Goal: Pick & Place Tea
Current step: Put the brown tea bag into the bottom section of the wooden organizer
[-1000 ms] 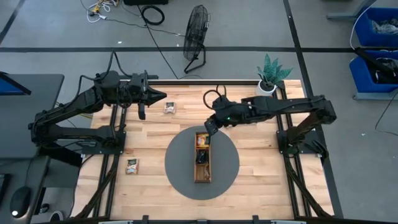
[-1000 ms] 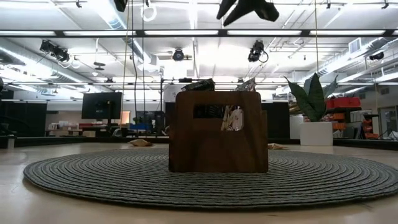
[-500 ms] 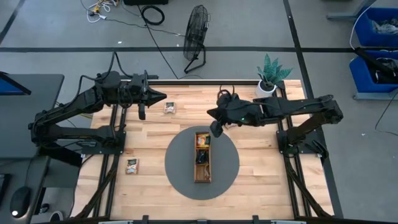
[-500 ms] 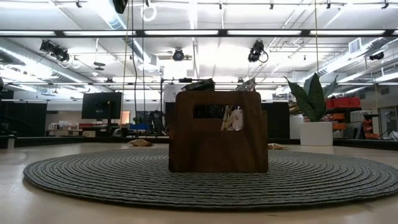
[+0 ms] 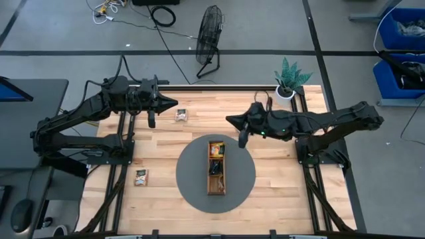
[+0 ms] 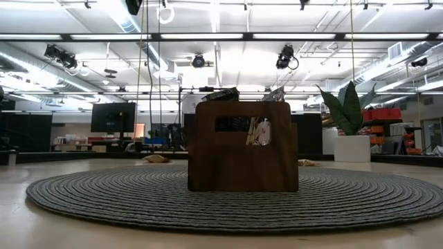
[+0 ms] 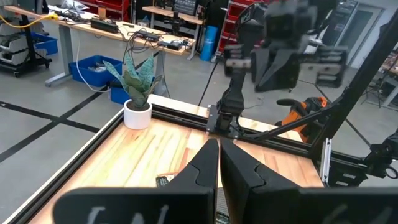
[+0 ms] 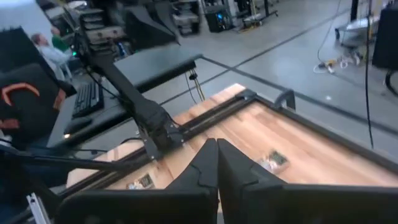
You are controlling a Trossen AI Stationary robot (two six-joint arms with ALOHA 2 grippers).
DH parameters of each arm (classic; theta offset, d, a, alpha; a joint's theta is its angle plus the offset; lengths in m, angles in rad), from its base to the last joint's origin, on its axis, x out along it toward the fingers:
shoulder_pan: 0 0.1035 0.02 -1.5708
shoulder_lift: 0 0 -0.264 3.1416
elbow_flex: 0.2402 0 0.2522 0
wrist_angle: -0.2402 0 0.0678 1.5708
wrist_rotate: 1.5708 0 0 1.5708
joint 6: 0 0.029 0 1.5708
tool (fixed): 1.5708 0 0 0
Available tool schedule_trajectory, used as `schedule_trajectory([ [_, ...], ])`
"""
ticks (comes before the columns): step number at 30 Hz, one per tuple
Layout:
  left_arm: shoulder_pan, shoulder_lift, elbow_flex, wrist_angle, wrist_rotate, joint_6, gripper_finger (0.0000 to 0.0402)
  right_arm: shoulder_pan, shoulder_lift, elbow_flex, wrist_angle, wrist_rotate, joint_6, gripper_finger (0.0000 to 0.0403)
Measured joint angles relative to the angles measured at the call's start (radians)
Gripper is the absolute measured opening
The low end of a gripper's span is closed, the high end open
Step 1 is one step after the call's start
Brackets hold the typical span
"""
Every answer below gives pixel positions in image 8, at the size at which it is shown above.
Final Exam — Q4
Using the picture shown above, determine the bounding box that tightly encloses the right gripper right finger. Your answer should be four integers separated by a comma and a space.
217, 139, 398, 224

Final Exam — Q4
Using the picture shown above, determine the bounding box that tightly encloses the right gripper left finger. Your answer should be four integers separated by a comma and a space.
57, 138, 218, 224

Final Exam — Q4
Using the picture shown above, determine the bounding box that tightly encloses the beige vanilla cinnamon tea packet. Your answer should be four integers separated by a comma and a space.
127, 174, 155, 190
259, 149, 290, 174

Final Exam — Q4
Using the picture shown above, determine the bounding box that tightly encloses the dark low desk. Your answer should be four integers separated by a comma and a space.
46, 93, 131, 147

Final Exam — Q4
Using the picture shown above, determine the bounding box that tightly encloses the black keyboard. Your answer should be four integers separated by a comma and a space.
72, 81, 105, 119

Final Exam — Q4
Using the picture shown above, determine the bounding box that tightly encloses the black desk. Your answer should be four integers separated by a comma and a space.
113, 46, 203, 94

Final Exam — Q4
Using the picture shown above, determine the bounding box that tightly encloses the black chair with orange trim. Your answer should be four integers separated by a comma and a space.
0, 63, 77, 150

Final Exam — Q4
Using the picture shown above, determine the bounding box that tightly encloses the person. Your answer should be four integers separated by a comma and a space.
30, 32, 73, 79
50, 26, 72, 53

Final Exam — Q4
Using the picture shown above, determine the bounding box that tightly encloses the black box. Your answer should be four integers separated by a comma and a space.
372, 6, 398, 70

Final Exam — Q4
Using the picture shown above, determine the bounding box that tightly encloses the black computer tower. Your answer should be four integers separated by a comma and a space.
204, 5, 233, 32

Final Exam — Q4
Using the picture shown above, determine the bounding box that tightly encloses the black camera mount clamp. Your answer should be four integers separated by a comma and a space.
274, 89, 297, 111

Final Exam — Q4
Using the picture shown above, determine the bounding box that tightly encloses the long black floor cable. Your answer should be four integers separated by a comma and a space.
364, 0, 374, 149

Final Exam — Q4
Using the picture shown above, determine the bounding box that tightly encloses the white and yellow cable bundle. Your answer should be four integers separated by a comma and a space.
313, 55, 354, 75

